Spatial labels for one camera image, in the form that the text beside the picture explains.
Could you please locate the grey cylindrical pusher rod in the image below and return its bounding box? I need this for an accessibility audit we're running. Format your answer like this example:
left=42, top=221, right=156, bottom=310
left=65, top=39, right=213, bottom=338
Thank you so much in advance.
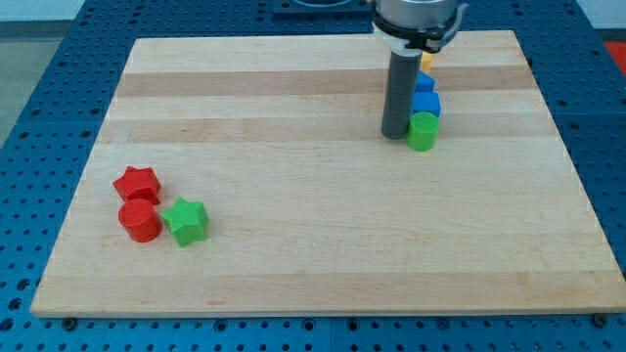
left=380, top=53, right=422, bottom=140

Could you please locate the green star block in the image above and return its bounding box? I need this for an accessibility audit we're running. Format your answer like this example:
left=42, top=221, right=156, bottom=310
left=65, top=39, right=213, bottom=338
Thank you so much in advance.
left=160, top=198, right=210, bottom=247

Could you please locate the red star block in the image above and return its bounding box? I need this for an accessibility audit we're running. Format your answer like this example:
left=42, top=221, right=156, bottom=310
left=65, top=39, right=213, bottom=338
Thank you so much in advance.
left=112, top=166, right=161, bottom=205

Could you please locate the yellow block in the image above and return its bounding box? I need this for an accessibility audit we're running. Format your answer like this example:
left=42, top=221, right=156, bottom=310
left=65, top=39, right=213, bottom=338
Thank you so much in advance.
left=420, top=52, right=433, bottom=73

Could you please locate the blue block behind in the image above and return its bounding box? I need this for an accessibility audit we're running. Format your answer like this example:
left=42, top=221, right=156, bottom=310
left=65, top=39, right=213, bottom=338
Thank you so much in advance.
left=416, top=71, right=436, bottom=92

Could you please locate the blue cube block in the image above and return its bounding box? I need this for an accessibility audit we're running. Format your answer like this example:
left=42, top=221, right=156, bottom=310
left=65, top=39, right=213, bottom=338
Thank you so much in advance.
left=413, top=92, right=441, bottom=117

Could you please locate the green cylinder block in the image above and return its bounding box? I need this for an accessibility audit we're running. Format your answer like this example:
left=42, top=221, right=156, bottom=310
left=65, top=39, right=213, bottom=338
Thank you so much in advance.
left=406, top=111, right=440, bottom=152

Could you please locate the wooden board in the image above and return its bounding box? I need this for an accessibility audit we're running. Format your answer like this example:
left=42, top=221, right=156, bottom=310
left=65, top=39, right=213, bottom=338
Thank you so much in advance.
left=31, top=30, right=625, bottom=318

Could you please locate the red cylinder block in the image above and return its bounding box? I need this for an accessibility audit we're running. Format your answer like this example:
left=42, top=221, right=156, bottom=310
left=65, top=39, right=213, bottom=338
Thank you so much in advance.
left=117, top=198, right=162, bottom=242

